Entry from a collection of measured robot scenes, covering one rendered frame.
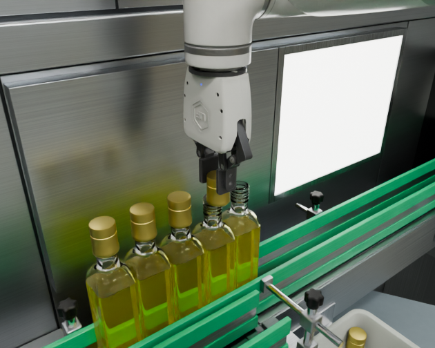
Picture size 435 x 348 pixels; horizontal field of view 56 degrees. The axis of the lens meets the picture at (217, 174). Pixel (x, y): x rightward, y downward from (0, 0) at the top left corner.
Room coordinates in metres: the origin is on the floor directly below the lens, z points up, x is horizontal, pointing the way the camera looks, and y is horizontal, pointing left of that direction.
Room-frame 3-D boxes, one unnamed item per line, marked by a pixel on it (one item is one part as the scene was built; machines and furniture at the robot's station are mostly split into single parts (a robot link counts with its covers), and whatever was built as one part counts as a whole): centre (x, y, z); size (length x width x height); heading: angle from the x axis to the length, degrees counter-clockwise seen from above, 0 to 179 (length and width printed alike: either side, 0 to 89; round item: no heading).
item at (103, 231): (0.44, 0.15, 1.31); 0.04 x 0.04 x 0.04
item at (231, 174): (0.51, -0.02, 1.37); 0.03 x 0.03 x 0.07; 37
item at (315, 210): (0.80, -0.21, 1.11); 0.07 x 0.04 x 0.13; 37
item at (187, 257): (0.51, 0.06, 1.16); 0.06 x 0.06 x 0.21; 36
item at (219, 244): (0.54, 0.01, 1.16); 0.06 x 0.06 x 0.21; 36
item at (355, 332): (0.58, -0.27, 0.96); 0.04 x 0.04 x 0.04
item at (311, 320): (0.50, -0.13, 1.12); 0.17 x 0.03 x 0.12; 37
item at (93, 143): (0.79, -0.09, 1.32); 0.90 x 0.03 x 0.34; 127
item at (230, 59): (0.53, 0.00, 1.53); 0.09 x 0.08 x 0.03; 37
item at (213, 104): (0.53, 0.00, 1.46); 0.10 x 0.07 x 0.11; 37
